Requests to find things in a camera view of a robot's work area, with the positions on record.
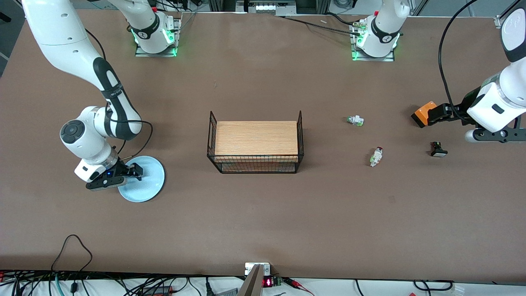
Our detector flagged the light blue round plate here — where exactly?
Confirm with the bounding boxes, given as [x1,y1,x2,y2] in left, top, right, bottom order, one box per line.
[118,156,165,203]

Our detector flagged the red-capped white push button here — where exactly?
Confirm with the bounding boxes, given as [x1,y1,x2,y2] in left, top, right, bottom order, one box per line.
[369,146,384,167]

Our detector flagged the wooden shelf board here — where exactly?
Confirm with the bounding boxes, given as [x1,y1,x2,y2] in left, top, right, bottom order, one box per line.
[215,120,299,163]

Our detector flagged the red and black clip leads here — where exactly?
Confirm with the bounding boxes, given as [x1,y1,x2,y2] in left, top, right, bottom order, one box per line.
[284,277,315,296]

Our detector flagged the orange button enclosure box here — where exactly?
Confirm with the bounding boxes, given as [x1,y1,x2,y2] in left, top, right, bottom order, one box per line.
[411,101,437,128]

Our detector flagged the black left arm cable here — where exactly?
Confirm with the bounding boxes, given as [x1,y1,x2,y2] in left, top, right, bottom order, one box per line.
[438,0,479,122]

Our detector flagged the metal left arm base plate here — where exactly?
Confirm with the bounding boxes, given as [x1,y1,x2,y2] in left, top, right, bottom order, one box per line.
[350,20,396,62]

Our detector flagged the thin black looped cable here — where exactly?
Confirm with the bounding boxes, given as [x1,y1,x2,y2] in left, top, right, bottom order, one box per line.
[51,234,93,273]

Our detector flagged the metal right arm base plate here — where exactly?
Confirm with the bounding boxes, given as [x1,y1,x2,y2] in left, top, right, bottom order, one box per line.
[135,17,182,57]

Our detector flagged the black wire basket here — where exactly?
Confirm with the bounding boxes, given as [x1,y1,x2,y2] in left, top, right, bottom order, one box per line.
[207,110,305,174]

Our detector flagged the black cable to arm base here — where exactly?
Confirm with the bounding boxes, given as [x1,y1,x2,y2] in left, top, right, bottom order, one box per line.
[285,16,361,34]

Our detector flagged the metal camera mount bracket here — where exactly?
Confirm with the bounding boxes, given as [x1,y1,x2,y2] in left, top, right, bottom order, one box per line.
[238,262,272,296]

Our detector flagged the black coiled cable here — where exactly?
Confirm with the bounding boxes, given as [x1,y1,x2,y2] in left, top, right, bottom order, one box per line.
[413,280,454,291]

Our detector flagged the aluminium frame rack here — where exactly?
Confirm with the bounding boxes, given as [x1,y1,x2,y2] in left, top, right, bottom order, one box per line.
[208,0,331,17]

